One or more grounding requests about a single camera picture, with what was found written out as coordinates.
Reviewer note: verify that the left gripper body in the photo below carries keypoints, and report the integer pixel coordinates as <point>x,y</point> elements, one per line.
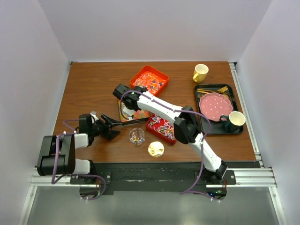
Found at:
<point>103,129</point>

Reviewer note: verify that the black gummy candy tin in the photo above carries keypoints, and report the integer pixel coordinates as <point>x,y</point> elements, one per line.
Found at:
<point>140,116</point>

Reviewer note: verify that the clear glass jar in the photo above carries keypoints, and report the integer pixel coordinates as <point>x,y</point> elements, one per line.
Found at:
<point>137,136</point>

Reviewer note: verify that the red lollipop tin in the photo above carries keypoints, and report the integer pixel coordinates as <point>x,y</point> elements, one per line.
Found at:
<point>161,128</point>

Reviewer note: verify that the orange candy tin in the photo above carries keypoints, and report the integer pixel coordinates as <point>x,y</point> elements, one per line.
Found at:
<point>151,78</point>

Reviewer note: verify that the black tray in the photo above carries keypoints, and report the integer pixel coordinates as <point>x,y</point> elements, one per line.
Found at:
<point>211,127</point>

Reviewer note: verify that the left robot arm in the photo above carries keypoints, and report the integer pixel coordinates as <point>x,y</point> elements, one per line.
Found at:
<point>57,153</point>

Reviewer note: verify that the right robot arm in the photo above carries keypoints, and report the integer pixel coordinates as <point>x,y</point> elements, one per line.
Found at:
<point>184,120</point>

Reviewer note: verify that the gold round lid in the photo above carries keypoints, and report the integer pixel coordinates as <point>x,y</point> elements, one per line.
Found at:
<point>156,149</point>

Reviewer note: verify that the gold chopsticks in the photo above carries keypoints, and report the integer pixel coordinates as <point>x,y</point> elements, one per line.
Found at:
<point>209,91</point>

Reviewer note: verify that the pink dotted plate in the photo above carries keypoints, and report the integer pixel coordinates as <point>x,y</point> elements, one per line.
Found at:
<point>213,106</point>

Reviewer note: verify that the yellow mug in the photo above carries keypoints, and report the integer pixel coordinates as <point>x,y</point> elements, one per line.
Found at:
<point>200,73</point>

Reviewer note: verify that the gold fork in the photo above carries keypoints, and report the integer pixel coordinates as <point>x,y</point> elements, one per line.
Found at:
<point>223,91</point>

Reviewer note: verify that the dark green cup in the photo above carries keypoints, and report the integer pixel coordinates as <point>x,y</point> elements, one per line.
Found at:
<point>233,121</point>

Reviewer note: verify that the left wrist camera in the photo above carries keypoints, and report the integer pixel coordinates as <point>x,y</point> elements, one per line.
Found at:
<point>94,116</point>

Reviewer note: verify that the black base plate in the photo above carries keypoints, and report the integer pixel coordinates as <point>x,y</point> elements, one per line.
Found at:
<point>165,177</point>

